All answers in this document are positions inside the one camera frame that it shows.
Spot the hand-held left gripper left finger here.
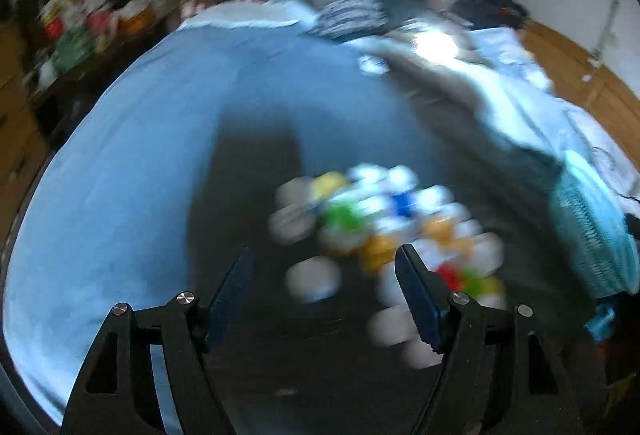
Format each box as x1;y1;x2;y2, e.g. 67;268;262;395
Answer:
60;245;256;435

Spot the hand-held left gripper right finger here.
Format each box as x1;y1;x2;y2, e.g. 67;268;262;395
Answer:
394;244;586;435

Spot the pile of plastic bottle caps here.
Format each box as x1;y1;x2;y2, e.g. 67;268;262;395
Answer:
267;164;507;368

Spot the teal perforated plastic basket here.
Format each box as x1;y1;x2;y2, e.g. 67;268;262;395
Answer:
550;150;640;297

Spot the blue bed sheet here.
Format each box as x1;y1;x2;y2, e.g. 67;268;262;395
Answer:
2;22;391;435

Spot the dark grey fleece blanket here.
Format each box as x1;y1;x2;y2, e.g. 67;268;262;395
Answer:
200;40;617;435

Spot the small blue object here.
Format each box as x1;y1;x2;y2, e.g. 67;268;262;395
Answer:
585;302;617;342

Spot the light blue quilt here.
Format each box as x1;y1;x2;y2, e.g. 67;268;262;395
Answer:
350;22;627;196

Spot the small white flat device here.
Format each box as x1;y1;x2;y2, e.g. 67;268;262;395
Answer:
357;55;392;76

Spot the white quilted cloth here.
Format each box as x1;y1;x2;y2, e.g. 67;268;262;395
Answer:
177;8;302;32

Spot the wooden chest of drawers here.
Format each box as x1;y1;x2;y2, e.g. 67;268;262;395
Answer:
0;22;52;217

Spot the wooden headboard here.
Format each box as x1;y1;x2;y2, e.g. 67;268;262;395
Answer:
520;20;640;137

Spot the plaid cloth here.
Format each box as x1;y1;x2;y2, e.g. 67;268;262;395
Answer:
305;0;392;41

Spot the heap of bags and clutter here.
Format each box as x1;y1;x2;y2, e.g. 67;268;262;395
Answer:
30;0;172;92

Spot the white wall charger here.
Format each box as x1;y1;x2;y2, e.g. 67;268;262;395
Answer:
581;55;607;84

